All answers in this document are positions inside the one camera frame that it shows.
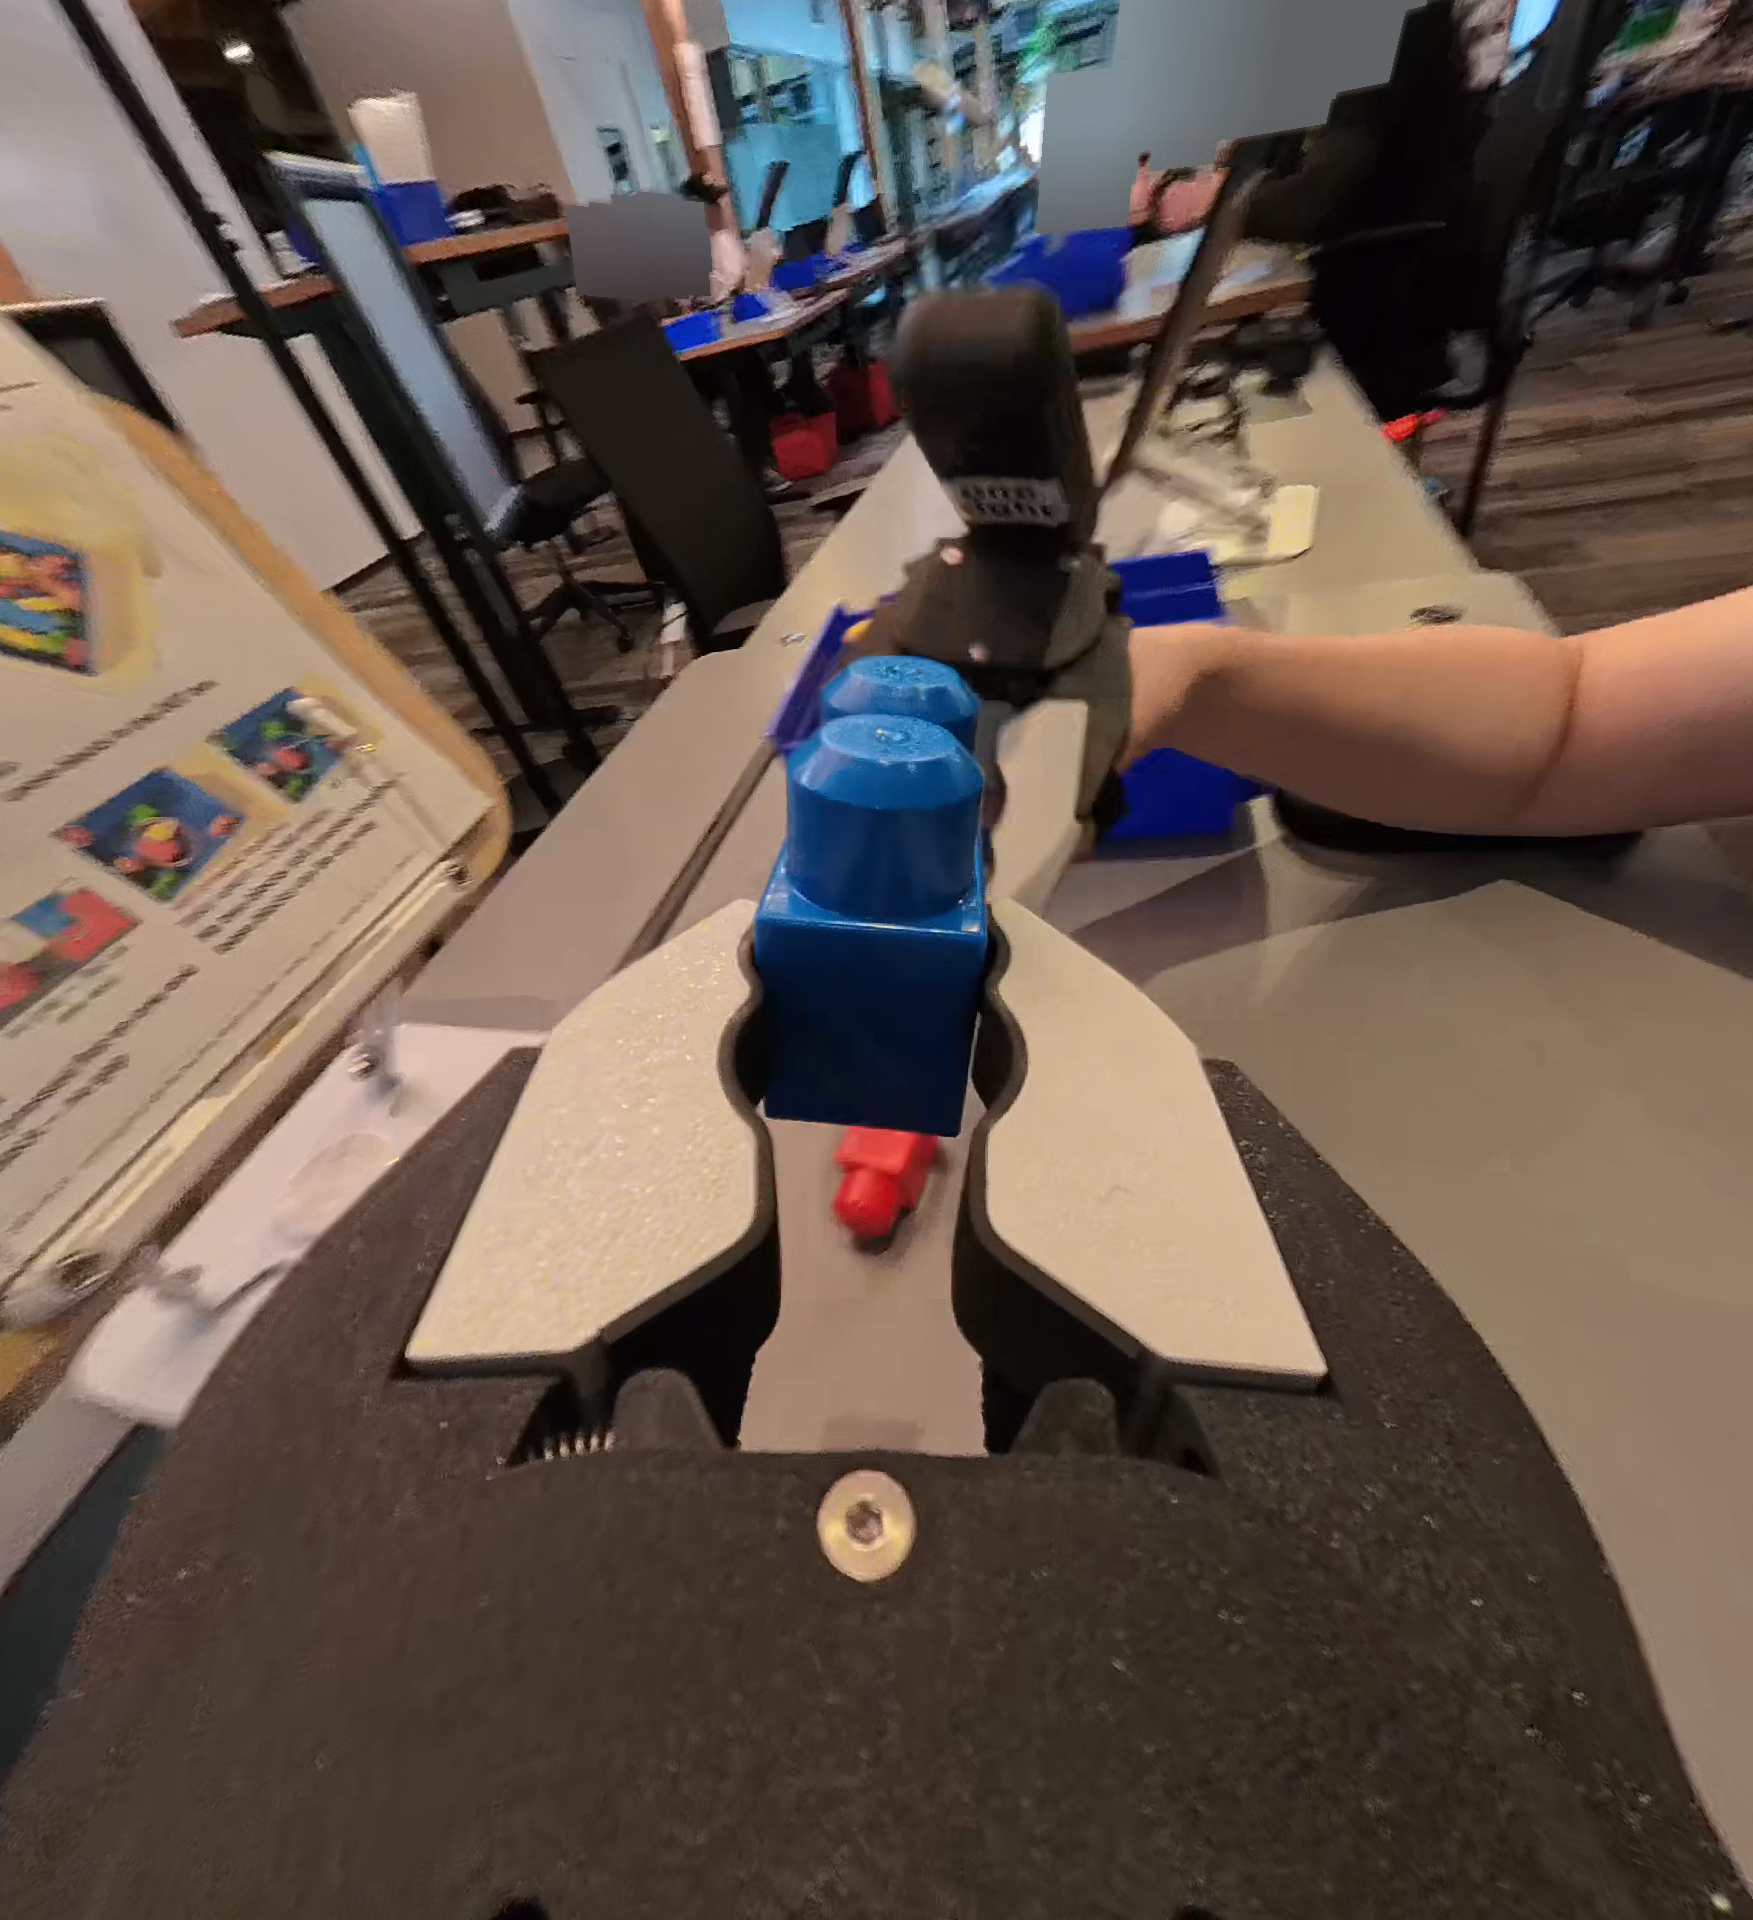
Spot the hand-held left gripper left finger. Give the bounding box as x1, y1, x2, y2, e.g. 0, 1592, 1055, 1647
399, 895, 787, 1449

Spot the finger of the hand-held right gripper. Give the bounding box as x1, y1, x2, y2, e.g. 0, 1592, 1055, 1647
985, 701, 1096, 912

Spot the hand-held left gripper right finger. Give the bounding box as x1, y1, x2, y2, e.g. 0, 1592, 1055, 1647
949, 895, 1332, 1451

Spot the blue plastic bin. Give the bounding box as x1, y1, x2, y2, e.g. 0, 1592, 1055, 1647
762, 545, 1269, 842

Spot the red one-stud block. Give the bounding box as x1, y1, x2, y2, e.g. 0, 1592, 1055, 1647
831, 1123, 945, 1247

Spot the blue two-stud block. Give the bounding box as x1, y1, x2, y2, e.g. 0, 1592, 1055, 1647
752, 653, 993, 1138

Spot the person's right forearm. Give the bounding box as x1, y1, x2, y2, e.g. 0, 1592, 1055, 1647
1123, 554, 1753, 833

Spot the row of office desks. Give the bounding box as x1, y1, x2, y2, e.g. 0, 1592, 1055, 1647
658, 224, 1042, 391

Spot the black high-back office chair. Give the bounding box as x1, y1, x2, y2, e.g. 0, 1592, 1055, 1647
522, 309, 790, 653

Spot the white stand base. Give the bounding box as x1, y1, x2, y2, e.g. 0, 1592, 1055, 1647
67, 1019, 548, 1427

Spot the black armrest pad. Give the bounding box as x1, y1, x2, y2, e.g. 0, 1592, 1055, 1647
1273, 794, 1643, 860

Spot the black swivel chair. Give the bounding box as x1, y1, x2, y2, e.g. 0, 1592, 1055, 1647
493, 455, 669, 648

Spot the wooden display board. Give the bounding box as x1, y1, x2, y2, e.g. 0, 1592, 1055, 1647
0, 126, 514, 1464

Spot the black screen easel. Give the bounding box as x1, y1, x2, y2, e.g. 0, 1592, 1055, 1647
59, 0, 608, 812

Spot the framed grey screen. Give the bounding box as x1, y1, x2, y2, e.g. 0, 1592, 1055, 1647
264, 156, 525, 542

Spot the instruction poster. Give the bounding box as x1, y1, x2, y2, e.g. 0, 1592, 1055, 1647
0, 246, 495, 1368

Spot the wooden top black desk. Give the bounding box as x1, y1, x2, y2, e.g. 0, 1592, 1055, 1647
174, 215, 578, 339

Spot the metal poster bracket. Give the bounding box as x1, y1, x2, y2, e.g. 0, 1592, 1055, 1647
342, 989, 412, 1104

